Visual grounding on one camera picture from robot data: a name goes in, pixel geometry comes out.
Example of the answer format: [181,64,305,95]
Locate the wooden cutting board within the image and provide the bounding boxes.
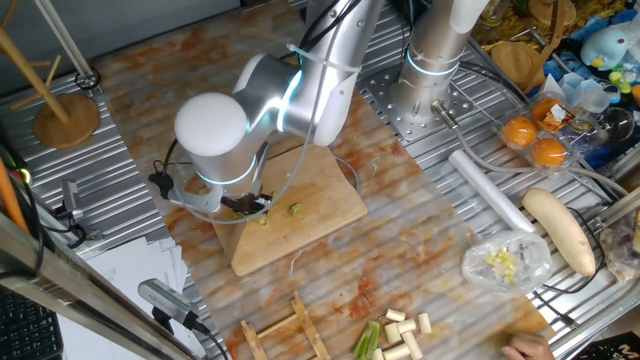
[212,143,369,278]

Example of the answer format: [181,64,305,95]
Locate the wrist camera on silver bracket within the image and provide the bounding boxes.
[148,159,225,215]

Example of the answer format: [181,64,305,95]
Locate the wooden cup tree stand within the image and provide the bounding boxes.
[0,0,102,151]

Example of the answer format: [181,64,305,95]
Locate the chopped scallion bits pile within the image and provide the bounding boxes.
[483,248,519,285]

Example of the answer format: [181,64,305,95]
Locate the orange marble patterned mat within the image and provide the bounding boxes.
[92,0,556,360]

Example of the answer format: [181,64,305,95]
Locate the green scallion leaves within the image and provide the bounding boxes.
[352,320,381,360]

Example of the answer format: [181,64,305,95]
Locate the white plastic wrap roll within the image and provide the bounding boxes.
[448,148,536,234]

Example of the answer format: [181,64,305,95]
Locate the person hand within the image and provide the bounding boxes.
[501,332,555,360]

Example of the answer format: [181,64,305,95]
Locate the metal frame bar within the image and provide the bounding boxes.
[0,212,196,360]

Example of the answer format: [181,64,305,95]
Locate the translucent bag of produce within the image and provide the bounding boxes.
[598,209,640,285]

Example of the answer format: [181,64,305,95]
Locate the blue plush toy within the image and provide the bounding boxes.
[579,24,640,71]

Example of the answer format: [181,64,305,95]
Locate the white daikon radish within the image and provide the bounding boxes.
[521,187,597,278]

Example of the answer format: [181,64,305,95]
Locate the small green toy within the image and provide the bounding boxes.
[607,69,634,96]

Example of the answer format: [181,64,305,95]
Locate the wooden hanger stand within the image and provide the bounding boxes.
[489,0,579,95]

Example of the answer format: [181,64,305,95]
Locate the glass jar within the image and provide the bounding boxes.
[480,0,506,26]

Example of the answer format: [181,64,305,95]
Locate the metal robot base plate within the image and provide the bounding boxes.
[362,62,476,143]

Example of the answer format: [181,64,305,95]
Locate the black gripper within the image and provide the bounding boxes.
[219,192,274,214]

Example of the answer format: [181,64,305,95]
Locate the clear plastic bag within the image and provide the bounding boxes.
[460,229,554,300]

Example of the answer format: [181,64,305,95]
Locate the small silver camera on mount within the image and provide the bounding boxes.
[58,178,86,222]

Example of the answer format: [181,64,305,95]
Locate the glass bowl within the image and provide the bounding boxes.
[597,106,636,143]

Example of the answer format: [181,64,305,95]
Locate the white paper sheets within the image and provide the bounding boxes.
[57,234,211,360]

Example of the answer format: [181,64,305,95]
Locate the thin black cable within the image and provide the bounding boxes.
[532,207,609,326]

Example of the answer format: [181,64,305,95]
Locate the black keyboard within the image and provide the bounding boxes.
[0,287,65,360]

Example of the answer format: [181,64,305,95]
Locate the aluminium profile bar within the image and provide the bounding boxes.
[594,187,640,226]

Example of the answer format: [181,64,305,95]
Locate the gray corrugated hose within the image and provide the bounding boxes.
[430,98,630,197]

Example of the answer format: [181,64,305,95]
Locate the orange fruit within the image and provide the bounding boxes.
[529,137,568,169]
[530,97,566,126]
[501,115,539,149]

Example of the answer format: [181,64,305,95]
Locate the white tripod leg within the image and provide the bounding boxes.
[32,0,104,94]

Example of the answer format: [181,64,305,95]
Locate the wooden knife rack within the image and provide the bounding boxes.
[239,290,332,360]

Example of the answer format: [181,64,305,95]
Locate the clear plastic measuring cup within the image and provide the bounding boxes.
[559,72,621,114]

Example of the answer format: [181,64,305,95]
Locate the silver depth camera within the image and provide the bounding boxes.
[137,278,204,335]

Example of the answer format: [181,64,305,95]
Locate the blue cloth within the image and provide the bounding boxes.
[542,9,640,171]

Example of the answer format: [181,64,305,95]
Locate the black printed box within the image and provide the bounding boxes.
[572,330,640,360]

